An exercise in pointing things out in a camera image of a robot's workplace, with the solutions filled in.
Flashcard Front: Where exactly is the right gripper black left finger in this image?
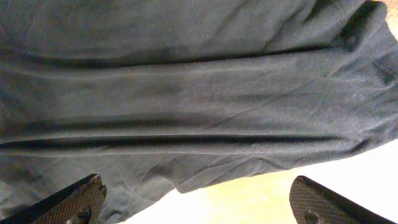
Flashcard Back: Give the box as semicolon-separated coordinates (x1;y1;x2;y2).
1;174;107;224

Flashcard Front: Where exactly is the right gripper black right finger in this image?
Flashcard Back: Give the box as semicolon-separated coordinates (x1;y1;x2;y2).
289;175;396;224

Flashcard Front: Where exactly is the dark green t-shirt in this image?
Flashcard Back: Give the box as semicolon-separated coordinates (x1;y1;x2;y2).
1;0;397;223

